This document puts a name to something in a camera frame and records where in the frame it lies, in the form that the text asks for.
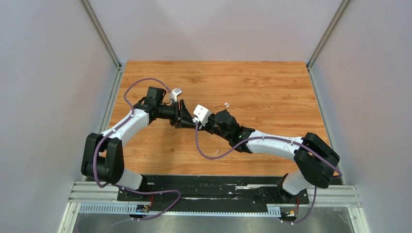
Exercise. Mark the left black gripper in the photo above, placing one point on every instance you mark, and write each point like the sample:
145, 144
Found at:
185, 120

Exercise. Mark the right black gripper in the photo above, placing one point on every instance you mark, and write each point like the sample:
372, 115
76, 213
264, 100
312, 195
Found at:
205, 128

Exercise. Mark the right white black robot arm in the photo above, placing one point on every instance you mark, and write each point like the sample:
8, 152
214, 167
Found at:
316, 160

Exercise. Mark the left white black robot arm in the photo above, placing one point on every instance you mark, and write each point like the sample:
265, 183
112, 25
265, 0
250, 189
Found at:
103, 152

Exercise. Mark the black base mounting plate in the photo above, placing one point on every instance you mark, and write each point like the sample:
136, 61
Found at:
236, 194

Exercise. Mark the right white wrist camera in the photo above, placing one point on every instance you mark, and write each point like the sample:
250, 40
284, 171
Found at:
201, 115

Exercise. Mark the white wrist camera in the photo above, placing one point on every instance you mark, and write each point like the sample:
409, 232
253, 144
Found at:
174, 94
201, 115

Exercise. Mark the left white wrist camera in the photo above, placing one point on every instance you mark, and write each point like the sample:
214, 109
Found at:
174, 94

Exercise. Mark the left aluminium frame post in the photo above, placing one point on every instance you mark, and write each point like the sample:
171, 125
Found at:
100, 32

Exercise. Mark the aluminium frame post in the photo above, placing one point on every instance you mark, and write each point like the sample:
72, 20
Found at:
100, 32
328, 32

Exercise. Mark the right aluminium frame post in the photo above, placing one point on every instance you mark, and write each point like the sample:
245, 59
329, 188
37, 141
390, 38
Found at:
328, 32

